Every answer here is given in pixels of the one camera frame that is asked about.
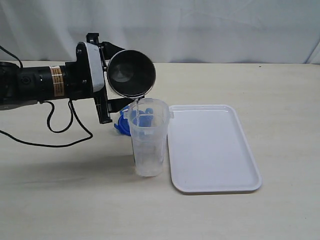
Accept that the white plastic tray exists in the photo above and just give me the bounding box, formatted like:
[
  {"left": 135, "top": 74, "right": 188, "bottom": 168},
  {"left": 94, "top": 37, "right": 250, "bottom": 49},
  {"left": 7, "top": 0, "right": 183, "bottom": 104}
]
[{"left": 167, "top": 104, "right": 262, "bottom": 194}]

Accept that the black cable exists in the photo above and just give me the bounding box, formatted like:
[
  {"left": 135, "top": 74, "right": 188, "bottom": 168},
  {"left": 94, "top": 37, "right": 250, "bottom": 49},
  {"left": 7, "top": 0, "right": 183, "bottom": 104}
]
[{"left": 0, "top": 44, "right": 94, "bottom": 148}]

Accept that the clear plastic container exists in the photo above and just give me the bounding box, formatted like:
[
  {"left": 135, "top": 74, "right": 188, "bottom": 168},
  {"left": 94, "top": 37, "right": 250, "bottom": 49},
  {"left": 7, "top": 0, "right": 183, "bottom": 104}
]
[{"left": 123, "top": 98, "right": 172, "bottom": 177}]

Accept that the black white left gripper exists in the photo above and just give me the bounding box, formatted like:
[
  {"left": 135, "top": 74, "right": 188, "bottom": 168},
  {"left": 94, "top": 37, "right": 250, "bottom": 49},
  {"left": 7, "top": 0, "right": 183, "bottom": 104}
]
[{"left": 65, "top": 32, "right": 134, "bottom": 124}]

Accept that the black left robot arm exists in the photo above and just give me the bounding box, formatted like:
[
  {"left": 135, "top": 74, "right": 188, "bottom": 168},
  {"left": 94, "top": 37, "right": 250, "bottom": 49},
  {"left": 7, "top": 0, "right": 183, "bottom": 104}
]
[{"left": 0, "top": 33, "right": 133, "bottom": 124}]

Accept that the blue container lid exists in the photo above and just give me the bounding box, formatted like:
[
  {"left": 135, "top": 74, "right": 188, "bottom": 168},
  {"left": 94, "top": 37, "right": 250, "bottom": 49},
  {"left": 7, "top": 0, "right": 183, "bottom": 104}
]
[{"left": 114, "top": 105, "right": 154, "bottom": 137}]

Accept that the stainless steel cup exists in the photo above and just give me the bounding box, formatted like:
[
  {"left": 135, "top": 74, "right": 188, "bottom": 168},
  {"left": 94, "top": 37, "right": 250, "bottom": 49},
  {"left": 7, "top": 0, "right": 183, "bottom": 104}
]
[{"left": 106, "top": 49, "right": 156, "bottom": 99}]

